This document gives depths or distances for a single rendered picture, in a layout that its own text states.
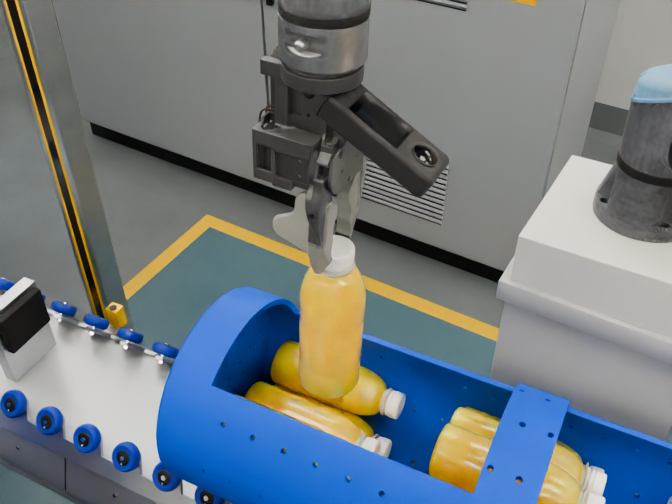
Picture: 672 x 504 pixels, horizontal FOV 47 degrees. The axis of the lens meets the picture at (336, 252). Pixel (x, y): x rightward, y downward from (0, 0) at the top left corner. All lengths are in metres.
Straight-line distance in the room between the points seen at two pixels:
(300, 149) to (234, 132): 2.46
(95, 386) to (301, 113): 0.82
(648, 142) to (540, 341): 0.36
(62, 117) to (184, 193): 1.87
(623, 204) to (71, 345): 0.96
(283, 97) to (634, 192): 0.64
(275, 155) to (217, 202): 2.58
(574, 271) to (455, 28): 1.39
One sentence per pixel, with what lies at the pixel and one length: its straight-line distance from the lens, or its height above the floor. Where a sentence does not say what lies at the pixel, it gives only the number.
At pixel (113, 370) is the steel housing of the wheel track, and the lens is 1.40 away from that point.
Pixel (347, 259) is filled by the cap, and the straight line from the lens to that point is 0.75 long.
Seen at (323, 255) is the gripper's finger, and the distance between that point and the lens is 0.72.
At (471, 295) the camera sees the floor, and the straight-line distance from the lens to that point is 2.85.
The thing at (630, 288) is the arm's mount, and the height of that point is 1.21.
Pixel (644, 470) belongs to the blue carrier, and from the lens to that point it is 1.13.
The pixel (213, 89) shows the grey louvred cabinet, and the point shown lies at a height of 0.48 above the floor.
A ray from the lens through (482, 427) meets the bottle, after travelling 1.01.
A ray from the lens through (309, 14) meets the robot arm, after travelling 0.61.
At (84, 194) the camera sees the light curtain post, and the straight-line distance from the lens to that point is 1.62.
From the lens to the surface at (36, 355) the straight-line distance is 1.44.
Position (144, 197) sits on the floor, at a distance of 3.36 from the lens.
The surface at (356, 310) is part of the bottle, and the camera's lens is 0.79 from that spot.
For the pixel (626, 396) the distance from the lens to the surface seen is 1.30.
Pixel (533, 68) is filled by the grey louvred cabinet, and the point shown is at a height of 0.89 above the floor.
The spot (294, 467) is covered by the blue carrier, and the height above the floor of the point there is 1.17.
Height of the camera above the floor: 1.95
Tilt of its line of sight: 41 degrees down
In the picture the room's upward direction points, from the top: straight up
